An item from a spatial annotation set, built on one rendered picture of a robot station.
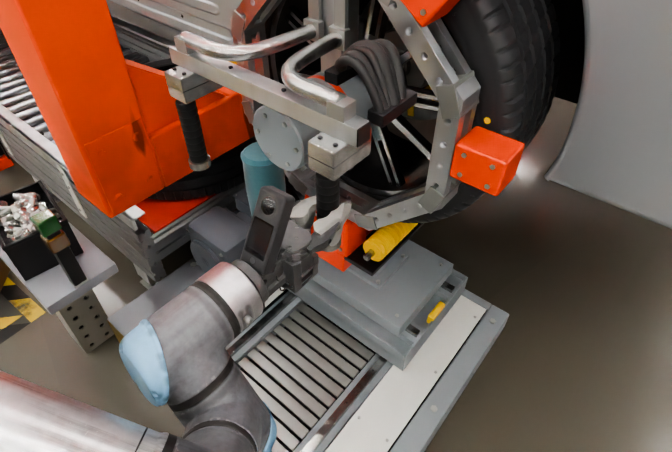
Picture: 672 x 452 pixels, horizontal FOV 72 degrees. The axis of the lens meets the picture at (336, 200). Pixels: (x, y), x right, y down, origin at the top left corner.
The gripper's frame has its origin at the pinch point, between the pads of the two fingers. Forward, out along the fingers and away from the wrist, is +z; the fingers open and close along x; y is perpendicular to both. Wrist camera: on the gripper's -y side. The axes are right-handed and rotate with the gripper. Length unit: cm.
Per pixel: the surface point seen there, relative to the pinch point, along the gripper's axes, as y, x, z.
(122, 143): 13, -60, -5
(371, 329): 68, -6, 23
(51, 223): 18, -54, -27
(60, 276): 38, -61, -29
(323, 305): 69, -22, 21
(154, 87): 4, -62, 8
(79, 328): 73, -76, -30
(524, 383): 83, 35, 45
